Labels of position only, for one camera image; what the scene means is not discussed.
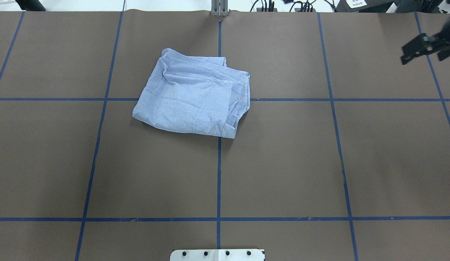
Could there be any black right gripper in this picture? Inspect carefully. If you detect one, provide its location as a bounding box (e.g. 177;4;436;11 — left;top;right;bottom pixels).
401;22;450;65

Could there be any light blue striped shirt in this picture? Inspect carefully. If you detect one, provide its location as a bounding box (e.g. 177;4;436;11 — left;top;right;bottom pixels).
132;48;250;139

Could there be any black box with label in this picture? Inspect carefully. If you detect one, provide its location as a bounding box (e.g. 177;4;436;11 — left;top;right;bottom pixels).
335;0;394;13

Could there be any grey USB hub right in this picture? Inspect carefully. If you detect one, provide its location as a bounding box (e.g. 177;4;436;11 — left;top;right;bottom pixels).
290;0;316;13

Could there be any grey usb hub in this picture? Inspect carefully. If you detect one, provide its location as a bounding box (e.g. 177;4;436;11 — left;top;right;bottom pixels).
252;0;277;13
290;0;316;13

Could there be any grey USB hub left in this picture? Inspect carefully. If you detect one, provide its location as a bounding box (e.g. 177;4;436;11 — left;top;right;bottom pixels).
252;0;277;13

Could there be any grey aluminium frame post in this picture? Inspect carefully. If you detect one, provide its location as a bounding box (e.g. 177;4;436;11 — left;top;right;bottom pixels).
211;0;229;17

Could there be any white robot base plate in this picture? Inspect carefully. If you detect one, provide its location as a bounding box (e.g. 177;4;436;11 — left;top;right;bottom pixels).
170;248;266;261

